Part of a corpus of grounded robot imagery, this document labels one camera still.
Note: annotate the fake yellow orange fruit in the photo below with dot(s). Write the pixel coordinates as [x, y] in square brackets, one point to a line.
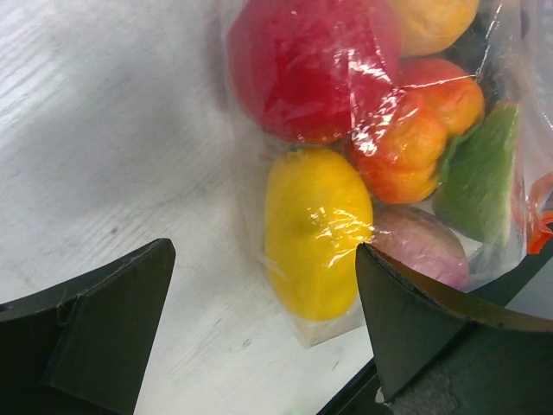
[431, 26]

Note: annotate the fake purple onion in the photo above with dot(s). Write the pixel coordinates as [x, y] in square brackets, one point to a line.
[418, 240]

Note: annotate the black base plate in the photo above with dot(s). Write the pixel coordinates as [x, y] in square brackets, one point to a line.
[354, 393]

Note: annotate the clear zip top bag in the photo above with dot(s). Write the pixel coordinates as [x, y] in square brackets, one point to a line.
[497, 51]

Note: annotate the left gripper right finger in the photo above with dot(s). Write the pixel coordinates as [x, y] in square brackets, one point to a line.
[440, 346]

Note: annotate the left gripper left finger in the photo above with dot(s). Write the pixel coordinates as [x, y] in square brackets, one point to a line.
[82, 346]

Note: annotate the fake red pepper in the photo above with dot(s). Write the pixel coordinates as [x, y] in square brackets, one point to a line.
[311, 71]

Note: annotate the fake orange bell pepper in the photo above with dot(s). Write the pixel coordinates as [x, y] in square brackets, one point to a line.
[399, 150]

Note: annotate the fake watermelon slice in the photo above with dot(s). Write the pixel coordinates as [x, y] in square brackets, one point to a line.
[475, 197]

